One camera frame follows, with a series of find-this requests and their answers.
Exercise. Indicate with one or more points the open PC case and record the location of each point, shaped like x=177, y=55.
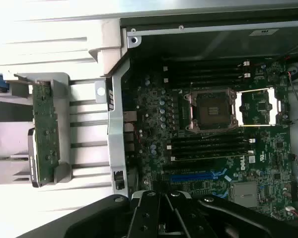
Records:
x=116, y=119

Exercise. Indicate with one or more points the green Dell motherboard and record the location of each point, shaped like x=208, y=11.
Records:
x=275, y=153

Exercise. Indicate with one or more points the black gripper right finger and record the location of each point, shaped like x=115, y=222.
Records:
x=186, y=213

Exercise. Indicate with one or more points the silver chipset heatsink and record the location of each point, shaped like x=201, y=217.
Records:
x=243, y=193

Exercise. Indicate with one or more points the white case wall sticker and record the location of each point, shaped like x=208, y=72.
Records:
x=264, y=32

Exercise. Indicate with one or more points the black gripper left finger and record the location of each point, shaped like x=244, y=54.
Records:
x=149, y=215

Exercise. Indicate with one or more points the grey parts rack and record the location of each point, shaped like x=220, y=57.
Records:
x=62, y=86

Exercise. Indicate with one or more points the CPU socket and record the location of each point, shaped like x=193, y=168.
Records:
x=213, y=109

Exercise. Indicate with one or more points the blue expansion slot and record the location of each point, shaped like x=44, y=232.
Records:
x=191, y=178

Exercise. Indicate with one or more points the metal socket cover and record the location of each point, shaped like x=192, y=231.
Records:
x=272, y=109

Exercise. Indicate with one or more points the long black expansion slot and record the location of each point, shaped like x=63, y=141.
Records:
x=188, y=167

